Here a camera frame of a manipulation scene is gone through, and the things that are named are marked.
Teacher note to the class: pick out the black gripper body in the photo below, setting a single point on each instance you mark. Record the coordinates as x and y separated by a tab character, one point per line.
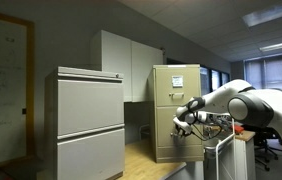
182	130

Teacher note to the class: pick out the beige file cabinet drawer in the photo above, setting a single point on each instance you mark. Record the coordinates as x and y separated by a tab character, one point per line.
167	123

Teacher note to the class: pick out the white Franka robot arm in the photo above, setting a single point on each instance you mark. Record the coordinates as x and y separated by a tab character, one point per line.
264	106

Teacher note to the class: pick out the beige metal file cabinet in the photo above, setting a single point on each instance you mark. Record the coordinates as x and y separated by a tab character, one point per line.
151	116

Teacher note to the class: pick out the beige drawer with paper label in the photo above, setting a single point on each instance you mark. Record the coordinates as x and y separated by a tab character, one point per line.
191	86

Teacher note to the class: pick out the grey lateral file cabinet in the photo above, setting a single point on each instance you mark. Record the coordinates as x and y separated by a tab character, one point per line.
87	106

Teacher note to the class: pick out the white paper label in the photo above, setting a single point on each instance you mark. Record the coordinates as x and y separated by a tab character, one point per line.
177	81

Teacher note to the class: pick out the red tool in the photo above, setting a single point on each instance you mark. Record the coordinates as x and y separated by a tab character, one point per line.
238	129

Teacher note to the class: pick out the dark glass partition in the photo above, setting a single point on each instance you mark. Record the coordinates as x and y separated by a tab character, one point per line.
214	80

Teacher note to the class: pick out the cluttered white desk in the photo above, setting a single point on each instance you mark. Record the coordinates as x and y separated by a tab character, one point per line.
246	135

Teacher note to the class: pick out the white label strip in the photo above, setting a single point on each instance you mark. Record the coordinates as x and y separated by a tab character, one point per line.
177	66

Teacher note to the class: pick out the black office chair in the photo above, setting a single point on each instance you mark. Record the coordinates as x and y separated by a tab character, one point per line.
264	146

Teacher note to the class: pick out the window with blinds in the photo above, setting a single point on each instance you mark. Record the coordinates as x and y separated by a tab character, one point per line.
274	73

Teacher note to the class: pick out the narrow ceiling light strip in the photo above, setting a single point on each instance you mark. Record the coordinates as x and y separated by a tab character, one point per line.
281	45

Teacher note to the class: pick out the large ceiling light panel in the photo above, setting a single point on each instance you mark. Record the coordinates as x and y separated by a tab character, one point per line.
271	11

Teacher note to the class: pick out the wood framed whiteboard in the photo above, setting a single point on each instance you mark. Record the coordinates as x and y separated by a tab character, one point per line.
1	83

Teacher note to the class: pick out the white metal tube frame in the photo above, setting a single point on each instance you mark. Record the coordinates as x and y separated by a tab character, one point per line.
218	156

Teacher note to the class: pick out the white wall cabinet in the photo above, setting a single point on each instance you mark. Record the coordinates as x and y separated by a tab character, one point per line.
121	66

